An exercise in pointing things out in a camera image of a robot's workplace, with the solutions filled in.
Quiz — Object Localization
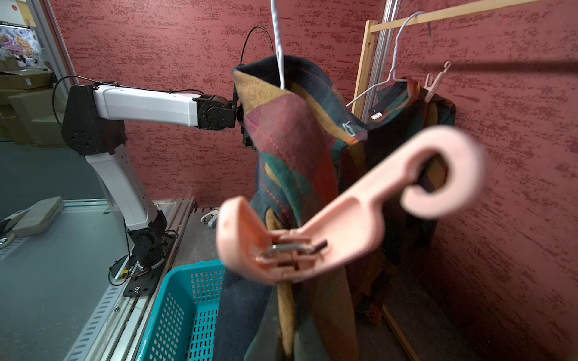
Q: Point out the plaid long-sleeve shirt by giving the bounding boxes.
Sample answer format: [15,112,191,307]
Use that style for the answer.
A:
[213,56,367,360]

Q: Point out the pink clothespin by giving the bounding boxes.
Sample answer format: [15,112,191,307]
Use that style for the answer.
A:
[424,61,452,103]
[216,126,487,285]

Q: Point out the white wire hanger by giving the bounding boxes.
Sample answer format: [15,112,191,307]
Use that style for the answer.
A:
[346,11,425,114]
[270,0,286,90]

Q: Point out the teal plastic basket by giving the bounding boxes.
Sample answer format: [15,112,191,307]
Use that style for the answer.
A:
[136,260,225,360]

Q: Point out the wooden clothes rack frame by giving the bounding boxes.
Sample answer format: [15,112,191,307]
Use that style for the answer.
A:
[351,0,543,361]

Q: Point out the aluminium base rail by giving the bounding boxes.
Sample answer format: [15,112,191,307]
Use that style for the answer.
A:
[65,199,197,360]

